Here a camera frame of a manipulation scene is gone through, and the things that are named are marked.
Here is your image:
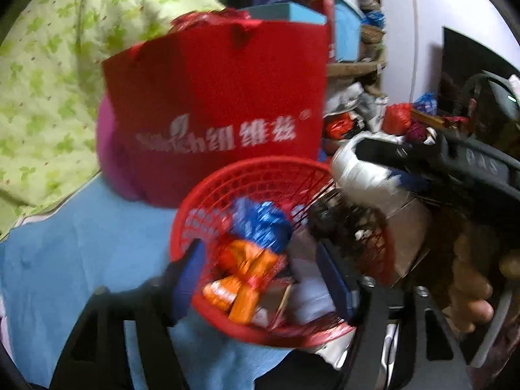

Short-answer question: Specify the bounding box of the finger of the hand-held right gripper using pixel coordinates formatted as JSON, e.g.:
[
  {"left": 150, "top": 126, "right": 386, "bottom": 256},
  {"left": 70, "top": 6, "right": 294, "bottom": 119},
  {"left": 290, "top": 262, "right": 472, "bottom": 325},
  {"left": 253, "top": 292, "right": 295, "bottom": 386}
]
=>
[
  {"left": 388, "top": 171, "right": 436, "bottom": 194},
  {"left": 355, "top": 136, "right": 448, "bottom": 172}
]

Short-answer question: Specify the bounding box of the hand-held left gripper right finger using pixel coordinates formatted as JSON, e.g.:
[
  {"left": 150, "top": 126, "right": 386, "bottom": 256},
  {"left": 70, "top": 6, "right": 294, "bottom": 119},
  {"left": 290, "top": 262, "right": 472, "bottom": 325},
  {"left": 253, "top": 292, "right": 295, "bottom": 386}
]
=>
[{"left": 316, "top": 244, "right": 474, "bottom": 390}]

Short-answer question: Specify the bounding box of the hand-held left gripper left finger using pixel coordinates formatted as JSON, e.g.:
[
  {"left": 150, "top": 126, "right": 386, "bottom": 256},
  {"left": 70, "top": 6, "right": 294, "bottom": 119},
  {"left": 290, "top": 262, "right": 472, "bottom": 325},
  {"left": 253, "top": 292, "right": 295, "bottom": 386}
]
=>
[{"left": 49, "top": 239, "right": 208, "bottom": 390}]

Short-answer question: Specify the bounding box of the red orange plastic wrapper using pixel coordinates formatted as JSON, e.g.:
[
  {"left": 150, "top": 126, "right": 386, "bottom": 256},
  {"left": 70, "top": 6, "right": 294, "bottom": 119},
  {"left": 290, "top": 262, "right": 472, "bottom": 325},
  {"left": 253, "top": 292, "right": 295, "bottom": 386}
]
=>
[{"left": 203, "top": 240, "right": 286, "bottom": 326}]

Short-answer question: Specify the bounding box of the red plastic mesh basket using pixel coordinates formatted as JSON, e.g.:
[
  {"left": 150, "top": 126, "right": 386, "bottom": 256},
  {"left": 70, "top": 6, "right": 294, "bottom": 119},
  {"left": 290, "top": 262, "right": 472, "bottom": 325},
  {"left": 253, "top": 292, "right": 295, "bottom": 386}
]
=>
[{"left": 170, "top": 158, "right": 397, "bottom": 350}]

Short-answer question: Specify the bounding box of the person's right hand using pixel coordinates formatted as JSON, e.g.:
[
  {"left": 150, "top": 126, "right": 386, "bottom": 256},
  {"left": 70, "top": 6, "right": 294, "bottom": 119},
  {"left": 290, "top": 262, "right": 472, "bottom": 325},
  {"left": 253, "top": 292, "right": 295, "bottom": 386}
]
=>
[{"left": 451, "top": 231, "right": 520, "bottom": 334}]

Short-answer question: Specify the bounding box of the small red plastic bag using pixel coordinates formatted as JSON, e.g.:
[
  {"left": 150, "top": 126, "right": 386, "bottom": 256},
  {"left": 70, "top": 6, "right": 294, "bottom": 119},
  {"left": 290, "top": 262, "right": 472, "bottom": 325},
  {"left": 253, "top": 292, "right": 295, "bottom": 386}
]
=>
[{"left": 384, "top": 103, "right": 413, "bottom": 133}]

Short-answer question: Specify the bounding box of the small blue plastic bag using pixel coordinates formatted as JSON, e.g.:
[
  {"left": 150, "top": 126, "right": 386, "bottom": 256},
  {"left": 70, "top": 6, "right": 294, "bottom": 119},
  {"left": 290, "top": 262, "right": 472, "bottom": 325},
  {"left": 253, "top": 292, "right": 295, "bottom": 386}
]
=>
[{"left": 412, "top": 93, "right": 438, "bottom": 115}]

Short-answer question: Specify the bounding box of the brown cardboard box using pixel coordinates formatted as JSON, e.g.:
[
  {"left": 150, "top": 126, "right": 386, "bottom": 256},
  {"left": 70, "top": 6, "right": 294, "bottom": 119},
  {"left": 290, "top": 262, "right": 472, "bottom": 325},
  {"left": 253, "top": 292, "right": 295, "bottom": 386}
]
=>
[{"left": 386, "top": 195, "right": 434, "bottom": 282}]

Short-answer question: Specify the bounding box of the blue cloth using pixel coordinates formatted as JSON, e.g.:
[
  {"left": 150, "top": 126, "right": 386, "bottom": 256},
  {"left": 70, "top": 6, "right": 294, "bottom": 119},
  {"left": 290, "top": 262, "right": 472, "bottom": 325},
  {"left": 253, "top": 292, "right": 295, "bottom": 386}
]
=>
[{"left": 0, "top": 176, "right": 293, "bottom": 390}]

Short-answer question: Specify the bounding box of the wicker basket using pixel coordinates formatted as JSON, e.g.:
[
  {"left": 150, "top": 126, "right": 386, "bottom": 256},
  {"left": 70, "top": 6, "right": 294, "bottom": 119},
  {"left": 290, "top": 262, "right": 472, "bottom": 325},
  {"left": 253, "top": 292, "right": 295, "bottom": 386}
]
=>
[{"left": 359, "top": 24, "right": 385, "bottom": 46}]

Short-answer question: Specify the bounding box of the light blue storage box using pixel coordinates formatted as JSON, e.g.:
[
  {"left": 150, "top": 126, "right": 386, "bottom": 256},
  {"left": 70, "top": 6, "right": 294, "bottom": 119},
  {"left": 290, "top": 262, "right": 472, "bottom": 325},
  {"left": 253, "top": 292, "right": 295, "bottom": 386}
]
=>
[{"left": 333, "top": 2, "right": 365, "bottom": 62}]

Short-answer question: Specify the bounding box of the magenta pillow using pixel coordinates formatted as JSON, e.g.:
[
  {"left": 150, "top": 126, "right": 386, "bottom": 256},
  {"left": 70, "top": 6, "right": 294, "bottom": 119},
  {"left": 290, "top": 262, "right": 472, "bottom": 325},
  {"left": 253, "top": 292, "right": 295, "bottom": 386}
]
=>
[{"left": 95, "top": 93, "right": 144, "bottom": 202}]

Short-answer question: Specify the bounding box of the dark red gift box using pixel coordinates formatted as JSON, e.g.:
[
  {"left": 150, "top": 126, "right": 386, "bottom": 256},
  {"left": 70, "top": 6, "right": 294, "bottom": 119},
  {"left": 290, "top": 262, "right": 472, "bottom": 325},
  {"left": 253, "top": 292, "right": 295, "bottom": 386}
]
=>
[{"left": 290, "top": 0, "right": 338, "bottom": 62}]

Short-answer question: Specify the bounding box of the teal box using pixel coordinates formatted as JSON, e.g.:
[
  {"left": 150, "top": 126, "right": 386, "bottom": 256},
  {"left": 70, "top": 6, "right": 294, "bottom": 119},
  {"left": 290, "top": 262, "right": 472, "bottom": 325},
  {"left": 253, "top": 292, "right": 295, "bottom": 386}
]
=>
[{"left": 240, "top": 2, "right": 328, "bottom": 26}]

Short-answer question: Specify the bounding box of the red paper gift bag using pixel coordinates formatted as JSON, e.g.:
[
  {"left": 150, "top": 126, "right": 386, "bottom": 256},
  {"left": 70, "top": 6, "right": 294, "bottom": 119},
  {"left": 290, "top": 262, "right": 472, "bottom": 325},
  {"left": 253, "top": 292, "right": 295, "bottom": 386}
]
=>
[{"left": 101, "top": 20, "right": 332, "bottom": 209}]

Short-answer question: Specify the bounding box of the green floral quilt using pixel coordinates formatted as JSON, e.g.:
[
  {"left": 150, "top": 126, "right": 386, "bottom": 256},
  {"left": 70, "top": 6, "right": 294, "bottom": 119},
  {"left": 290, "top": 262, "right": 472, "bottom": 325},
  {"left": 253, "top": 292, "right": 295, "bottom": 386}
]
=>
[{"left": 0, "top": 0, "right": 226, "bottom": 241}]

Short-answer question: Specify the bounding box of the red crinkled plastic bag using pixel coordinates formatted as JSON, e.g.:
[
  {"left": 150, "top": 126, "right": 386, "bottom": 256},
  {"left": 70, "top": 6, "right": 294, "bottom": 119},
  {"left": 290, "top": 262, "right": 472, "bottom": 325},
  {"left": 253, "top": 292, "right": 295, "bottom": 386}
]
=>
[{"left": 168, "top": 8, "right": 253, "bottom": 34}]

